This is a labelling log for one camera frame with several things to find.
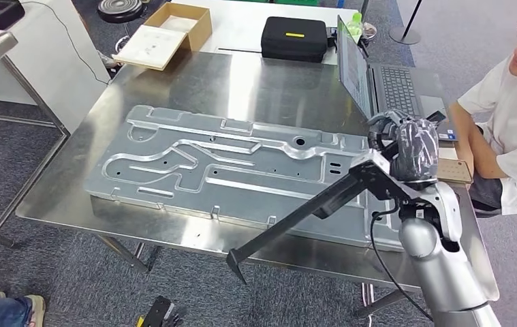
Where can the dark left robot hand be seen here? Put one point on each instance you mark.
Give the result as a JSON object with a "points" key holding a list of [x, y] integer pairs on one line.
{"points": [[159, 313]]}

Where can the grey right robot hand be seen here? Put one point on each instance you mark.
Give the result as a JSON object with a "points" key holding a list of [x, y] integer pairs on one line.
{"points": [[414, 149]]}

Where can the long black plastic part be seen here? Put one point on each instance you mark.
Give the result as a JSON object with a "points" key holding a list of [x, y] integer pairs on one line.
{"points": [[285, 223]]}

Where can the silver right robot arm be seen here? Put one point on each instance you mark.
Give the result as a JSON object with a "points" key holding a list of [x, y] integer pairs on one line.
{"points": [[443, 271]]}

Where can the steel workbench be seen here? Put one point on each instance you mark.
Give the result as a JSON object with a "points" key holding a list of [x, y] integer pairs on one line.
{"points": [[240, 85]]}

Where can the brown rectangular pad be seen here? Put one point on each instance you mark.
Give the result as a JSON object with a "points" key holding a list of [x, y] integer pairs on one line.
{"points": [[454, 170]]}

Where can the dark grey laptop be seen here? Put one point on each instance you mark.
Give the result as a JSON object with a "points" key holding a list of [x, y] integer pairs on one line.
{"points": [[398, 85]]}

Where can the black pole stanchion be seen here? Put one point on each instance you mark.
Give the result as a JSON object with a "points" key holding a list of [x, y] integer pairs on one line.
{"points": [[405, 36]]}

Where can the green plastic bottle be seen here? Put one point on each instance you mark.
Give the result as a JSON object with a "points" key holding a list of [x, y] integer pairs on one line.
{"points": [[354, 25]]}

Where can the large stamped metal panel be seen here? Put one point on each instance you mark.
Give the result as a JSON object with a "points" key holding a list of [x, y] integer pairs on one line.
{"points": [[240, 180]]}

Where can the black case with yellow label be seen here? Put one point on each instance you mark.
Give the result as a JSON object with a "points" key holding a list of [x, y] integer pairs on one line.
{"points": [[294, 47]]}

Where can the white table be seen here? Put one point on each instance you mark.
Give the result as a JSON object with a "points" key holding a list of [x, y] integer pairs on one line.
{"points": [[235, 27]]}

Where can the brown cardboard box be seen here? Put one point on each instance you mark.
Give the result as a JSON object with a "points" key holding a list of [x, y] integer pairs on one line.
{"points": [[201, 29]]}

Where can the chrome chair base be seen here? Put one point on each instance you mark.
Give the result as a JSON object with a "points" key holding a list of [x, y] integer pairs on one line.
{"points": [[111, 56]]}

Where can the white foam slab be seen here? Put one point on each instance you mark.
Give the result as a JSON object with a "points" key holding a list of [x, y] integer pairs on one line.
{"points": [[150, 47]]}

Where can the white cabinet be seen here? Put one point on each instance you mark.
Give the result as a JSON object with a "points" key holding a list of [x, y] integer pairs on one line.
{"points": [[50, 54]]}

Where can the black round ribbed disc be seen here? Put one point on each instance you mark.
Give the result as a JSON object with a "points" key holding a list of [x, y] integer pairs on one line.
{"points": [[120, 9]]}

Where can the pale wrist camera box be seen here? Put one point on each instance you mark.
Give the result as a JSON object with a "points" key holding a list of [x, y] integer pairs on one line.
{"points": [[371, 160]]}

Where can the black camera bracket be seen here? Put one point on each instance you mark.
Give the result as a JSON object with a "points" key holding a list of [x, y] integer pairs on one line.
{"points": [[384, 185]]}

